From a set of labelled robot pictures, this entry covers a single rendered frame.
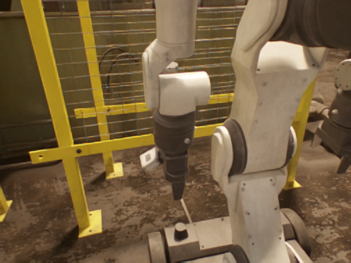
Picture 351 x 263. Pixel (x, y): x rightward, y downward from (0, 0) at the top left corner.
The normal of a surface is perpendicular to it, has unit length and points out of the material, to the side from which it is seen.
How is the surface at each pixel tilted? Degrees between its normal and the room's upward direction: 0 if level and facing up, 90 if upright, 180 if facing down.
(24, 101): 90
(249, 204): 60
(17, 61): 90
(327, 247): 0
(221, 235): 0
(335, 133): 90
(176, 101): 101
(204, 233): 0
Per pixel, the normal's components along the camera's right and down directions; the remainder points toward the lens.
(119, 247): -0.02, -0.90
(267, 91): 0.22, 0.58
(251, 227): 0.17, -0.07
